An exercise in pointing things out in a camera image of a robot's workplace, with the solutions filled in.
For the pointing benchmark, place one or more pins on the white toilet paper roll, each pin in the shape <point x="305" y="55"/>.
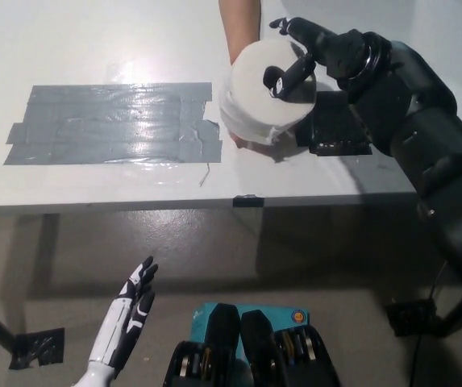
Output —
<point x="255" y="101"/>

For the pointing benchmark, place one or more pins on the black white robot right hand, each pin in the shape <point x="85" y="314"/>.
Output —
<point x="335" y="52"/>

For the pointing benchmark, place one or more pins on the grey duct tape patch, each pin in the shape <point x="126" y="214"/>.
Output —
<point x="109" y="125"/>

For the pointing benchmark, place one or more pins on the person's bare hand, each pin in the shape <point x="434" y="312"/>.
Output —
<point x="255" y="149"/>

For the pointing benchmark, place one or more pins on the small black tape piece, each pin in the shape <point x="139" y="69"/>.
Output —
<point x="247" y="200"/>

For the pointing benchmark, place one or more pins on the black teal robot body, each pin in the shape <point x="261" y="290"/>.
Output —
<point x="250" y="354"/>

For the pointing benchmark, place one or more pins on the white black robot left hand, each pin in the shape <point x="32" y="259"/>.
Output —
<point x="126" y="322"/>

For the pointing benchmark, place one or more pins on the black floor tape patch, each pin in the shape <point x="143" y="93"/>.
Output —
<point x="37" y="348"/>
<point x="410" y="318"/>

